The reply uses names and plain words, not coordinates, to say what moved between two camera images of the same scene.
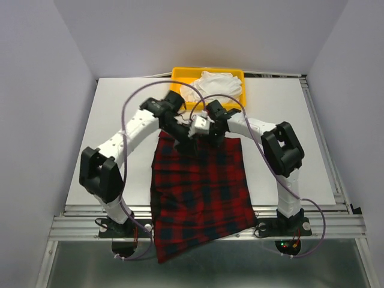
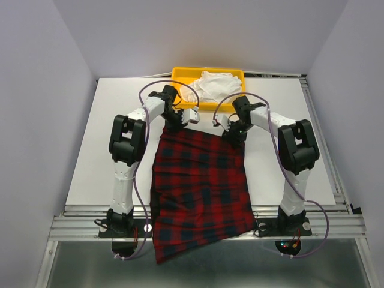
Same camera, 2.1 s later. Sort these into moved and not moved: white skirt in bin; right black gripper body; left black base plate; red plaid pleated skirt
Moved: right black gripper body
Not moved: white skirt in bin; left black base plate; red plaid pleated skirt
